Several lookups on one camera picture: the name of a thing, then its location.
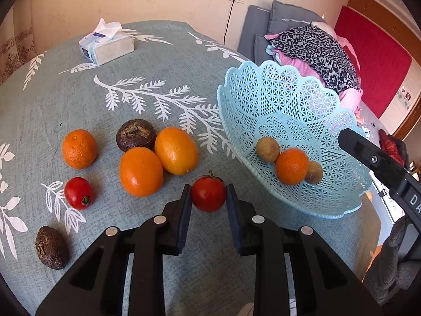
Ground white pillow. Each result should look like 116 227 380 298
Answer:
311 21 338 38

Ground small round mandarin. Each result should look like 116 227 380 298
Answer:
62 129 98 170

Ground small red tomato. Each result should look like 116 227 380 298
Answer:
64 177 94 210

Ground light blue plastic lattice basket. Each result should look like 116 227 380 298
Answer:
217 60 374 219

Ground mandarin with dimpled skin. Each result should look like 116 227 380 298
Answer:
275 148 310 185

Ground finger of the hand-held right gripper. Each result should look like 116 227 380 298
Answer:
339 128 412 199

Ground leopard print cloth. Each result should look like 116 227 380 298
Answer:
268 25 361 92

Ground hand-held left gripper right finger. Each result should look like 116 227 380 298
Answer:
226 184 384 316

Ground white tissue pack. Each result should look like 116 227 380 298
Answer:
78 18 135 66

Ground red tomato with stem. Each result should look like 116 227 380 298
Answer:
191 170 228 213

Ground person's right hand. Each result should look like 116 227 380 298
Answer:
363 217 417 306

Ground teal leaf-print tablecloth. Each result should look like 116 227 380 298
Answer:
0 21 382 316

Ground pink cloth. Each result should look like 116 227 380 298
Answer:
265 33 363 112

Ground round dark wrinkled passion fruit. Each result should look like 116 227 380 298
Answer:
116 119 157 153

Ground large oval orange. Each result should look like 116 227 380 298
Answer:
154 127 199 176
119 147 164 198

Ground red bag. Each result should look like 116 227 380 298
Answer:
378 129 409 169

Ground grey cushions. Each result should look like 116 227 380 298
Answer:
237 1 333 64

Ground black power cable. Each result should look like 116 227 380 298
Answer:
224 0 236 45

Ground brown kiwi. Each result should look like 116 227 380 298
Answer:
304 161 324 185
256 136 280 163

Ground red padded wall panel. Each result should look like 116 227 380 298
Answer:
334 6 413 119

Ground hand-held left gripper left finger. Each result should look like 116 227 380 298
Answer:
36 184 193 316

